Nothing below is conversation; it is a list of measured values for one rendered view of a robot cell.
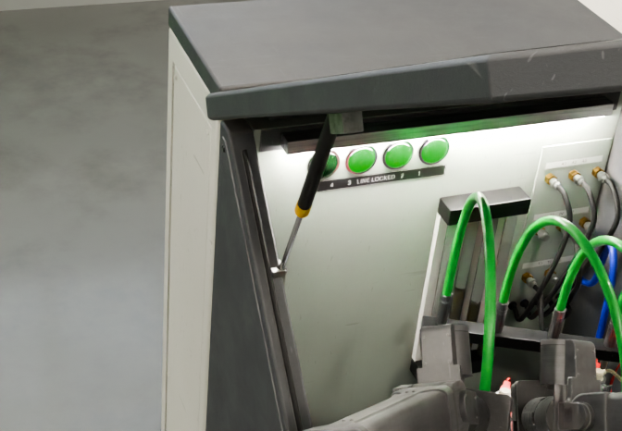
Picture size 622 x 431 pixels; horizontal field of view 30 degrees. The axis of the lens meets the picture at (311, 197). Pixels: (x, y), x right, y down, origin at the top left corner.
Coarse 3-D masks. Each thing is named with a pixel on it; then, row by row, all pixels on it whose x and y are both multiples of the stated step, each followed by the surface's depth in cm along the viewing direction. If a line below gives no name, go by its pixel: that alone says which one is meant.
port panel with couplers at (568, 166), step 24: (576, 144) 184; (600, 144) 186; (552, 168) 185; (576, 168) 187; (600, 168) 188; (552, 192) 188; (576, 192) 190; (528, 216) 189; (576, 216) 193; (552, 240) 194; (528, 264) 195; (528, 288) 199; (552, 288) 201
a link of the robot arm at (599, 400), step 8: (592, 392) 138; (600, 392) 137; (608, 392) 137; (576, 400) 140; (584, 400) 139; (592, 400) 138; (600, 400) 137; (608, 400) 136; (616, 400) 135; (592, 408) 138; (600, 408) 137; (608, 408) 136; (616, 408) 135; (600, 416) 137; (608, 416) 136; (616, 416) 135; (600, 424) 136; (608, 424) 136; (616, 424) 134
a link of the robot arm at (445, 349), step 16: (432, 336) 131; (448, 336) 130; (464, 336) 132; (432, 352) 130; (448, 352) 129; (464, 352) 132; (432, 368) 129; (448, 368) 129; (464, 368) 131; (464, 400) 122; (464, 416) 123
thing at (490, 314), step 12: (480, 192) 158; (468, 204) 164; (480, 204) 154; (468, 216) 168; (480, 216) 152; (456, 228) 172; (492, 228) 149; (456, 240) 173; (492, 240) 148; (456, 252) 175; (492, 252) 146; (456, 264) 177; (492, 264) 145; (492, 276) 145; (444, 288) 180; (492, 288) 144; (444, 300) 180; (492, 300) 143; (492, 312) 143; (492, 324) 142; (492, 336) 142; (492, 348) 142; (492, 360) 142; (480, 384) 142
